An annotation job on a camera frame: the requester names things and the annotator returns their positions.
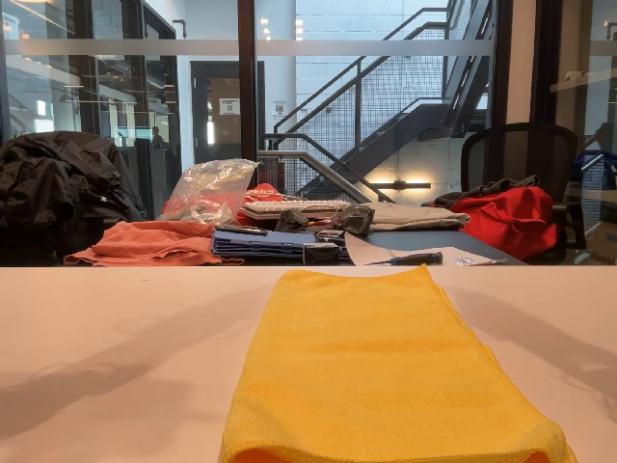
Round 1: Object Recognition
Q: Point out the blue black screwdriver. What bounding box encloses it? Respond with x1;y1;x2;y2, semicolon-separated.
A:
365;251;443;266

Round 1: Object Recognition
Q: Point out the white lined paper sheet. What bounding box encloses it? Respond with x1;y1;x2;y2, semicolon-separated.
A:
345;234;510;266

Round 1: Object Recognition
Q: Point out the small black box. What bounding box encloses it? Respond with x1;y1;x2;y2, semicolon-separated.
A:
303;242;340;266

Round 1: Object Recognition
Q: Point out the yellow microfiber towel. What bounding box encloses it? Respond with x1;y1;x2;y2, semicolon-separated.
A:
217;263;578;463

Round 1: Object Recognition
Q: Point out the clear plastic bag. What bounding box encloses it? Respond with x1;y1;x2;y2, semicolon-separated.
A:
158;157;261;227

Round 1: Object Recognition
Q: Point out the black jacket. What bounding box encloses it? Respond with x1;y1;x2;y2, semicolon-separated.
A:
0;130;148;266

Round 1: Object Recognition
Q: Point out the dark crumpled plastic bag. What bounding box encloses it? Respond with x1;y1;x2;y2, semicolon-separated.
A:
274;207;309;232

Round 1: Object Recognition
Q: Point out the orange shirt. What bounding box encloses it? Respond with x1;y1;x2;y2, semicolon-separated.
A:
63;220;246;267

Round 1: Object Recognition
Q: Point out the black office chair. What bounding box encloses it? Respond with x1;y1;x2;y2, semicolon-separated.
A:
460;122;588;264

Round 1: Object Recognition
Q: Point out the cardboard box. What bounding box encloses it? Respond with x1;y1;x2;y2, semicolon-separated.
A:
585;221;617;265

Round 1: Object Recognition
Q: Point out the grey crumpled plastic bag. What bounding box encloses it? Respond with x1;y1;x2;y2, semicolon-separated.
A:
339;204;376;236

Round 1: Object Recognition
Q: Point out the red bag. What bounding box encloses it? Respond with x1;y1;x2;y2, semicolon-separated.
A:
433;185;560;261

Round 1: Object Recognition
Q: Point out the wall light bar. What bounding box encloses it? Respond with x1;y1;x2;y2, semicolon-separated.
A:
373;178;432;192

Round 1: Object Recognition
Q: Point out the black metal staircase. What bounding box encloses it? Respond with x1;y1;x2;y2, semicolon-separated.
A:
257;0;497;204

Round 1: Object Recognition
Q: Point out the beige folded cloth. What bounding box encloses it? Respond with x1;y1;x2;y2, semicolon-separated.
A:
365;201;471;232

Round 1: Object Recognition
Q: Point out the black framed door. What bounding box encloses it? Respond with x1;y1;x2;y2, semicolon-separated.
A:
190;61;266;165

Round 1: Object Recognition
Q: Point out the red cloth white print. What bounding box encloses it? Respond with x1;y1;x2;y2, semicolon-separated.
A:
162;182;286;228

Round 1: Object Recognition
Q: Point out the blue folder stack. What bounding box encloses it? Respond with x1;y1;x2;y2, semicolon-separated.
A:
210;228;351;258

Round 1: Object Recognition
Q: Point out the white keyboard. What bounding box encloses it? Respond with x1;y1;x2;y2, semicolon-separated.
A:
239;199;353;222

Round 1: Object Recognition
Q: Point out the dark grey garment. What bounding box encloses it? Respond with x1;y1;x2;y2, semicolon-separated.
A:
433;174;541;208

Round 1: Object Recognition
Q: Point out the dark desk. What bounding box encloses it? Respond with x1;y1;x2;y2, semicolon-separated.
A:
62;219;529;267

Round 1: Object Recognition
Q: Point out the blue crate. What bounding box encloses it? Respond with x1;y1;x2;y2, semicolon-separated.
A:
576;150;617;208

